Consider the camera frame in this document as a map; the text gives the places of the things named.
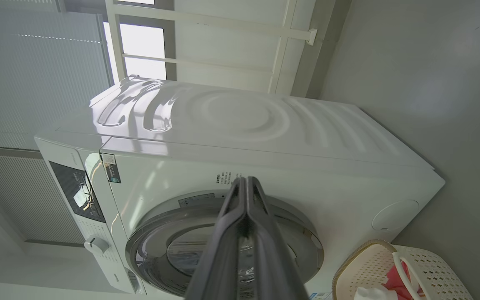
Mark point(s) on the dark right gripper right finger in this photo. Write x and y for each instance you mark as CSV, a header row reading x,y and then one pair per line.
x,y
269,258

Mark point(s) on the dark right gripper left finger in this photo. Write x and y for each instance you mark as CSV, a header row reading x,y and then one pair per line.
x,y
223,258

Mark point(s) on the dark round glass washer door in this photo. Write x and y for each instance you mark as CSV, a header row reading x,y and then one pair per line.
x,y
161,237

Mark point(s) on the red and white garment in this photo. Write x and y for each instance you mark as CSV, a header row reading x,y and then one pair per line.
x,y
396,279

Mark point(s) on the white front-load washing machine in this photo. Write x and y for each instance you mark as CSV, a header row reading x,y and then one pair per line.
x,y
244,125

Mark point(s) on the cream perforated laundry basket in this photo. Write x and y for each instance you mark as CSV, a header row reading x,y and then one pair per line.
x,y
440,271

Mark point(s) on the bright glass window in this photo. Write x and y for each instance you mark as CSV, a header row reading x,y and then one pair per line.
x,y
144,41

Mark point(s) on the white ribbed window blind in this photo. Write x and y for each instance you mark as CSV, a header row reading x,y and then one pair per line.
x,y
36,83

